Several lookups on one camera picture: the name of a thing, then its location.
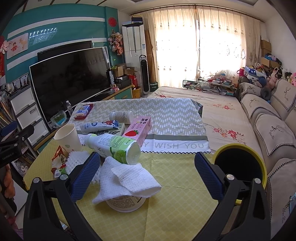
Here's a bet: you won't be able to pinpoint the red snack wrapper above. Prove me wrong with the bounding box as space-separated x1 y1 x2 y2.
51 146 69 179

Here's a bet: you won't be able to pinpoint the white paper cup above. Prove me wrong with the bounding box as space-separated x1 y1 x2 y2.
54 123 83 153

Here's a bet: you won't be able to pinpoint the white foam fruit net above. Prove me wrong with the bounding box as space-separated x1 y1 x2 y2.
66 151 101 184

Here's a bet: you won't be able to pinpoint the white blue tube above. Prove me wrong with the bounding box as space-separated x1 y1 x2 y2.
80 120 119 133

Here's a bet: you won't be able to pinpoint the white instant noodle bowl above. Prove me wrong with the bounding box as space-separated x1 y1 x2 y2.
106 196 146 213

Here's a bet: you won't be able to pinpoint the white paper towel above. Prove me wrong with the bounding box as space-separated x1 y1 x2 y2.
92 156 162 204

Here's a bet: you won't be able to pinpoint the green floral box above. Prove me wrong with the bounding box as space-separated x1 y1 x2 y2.
94 123 125 136

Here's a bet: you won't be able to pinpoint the white pill bottle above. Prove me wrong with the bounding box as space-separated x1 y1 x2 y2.
109 111 134 125

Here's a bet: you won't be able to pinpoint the pink strawberry milk carton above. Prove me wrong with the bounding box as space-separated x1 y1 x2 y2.
123 116 152 147

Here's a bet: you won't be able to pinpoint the yellow rim black trash bin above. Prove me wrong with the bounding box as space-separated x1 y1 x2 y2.
211 143 268 205

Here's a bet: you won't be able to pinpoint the bookshelf with books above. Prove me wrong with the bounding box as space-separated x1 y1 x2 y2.
1 91 35 177

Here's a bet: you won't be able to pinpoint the white drawer cabinet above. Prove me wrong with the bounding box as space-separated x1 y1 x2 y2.
10 86 49 148

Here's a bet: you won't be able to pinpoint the glass bowl with plant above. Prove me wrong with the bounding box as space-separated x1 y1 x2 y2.
51 110 67 128

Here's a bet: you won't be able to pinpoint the clear water bottle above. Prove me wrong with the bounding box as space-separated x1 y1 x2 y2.
66 100 73 116

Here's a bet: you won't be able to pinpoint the yellow patterned tablecloth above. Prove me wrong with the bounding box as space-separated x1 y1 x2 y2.
23 138 219 241

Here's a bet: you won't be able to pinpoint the blue box on red tray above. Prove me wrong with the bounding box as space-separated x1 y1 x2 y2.
74 104 93 120

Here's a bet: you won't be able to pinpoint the large black television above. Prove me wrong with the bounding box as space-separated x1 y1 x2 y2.
30 47 111 122

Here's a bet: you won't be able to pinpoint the floral bed sheet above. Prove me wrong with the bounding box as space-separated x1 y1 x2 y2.
150 87 263 157

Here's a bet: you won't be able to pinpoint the beige sofa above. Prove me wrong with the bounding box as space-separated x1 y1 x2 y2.
239 79 295 237

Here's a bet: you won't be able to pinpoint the grey chevron tablecloth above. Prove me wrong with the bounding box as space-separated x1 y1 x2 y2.
69 98 210 154

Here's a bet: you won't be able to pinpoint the teal yellow tv cabinet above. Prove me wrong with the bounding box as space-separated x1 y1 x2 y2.
33 85 133 154

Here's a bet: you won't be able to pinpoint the red fire extinguisher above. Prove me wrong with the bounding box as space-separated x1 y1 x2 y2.
128 74 138 89

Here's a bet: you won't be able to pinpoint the cluttered low glass shelf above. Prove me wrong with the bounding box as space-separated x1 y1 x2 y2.
182 79 237 97

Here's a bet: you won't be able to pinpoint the pink artificial flowers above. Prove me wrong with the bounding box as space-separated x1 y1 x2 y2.
108 30 123 56

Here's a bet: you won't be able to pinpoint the pile of plush toys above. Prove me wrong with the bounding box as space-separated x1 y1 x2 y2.
237 52 295 89

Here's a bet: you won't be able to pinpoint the black tower fan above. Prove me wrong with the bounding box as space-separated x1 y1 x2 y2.
139 55 149 95

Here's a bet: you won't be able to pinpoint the white tall air conditioner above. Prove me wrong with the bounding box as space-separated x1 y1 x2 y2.
121 22 147 95

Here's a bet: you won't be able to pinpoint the cream window curtains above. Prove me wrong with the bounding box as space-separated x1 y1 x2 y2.
142 6 261 88

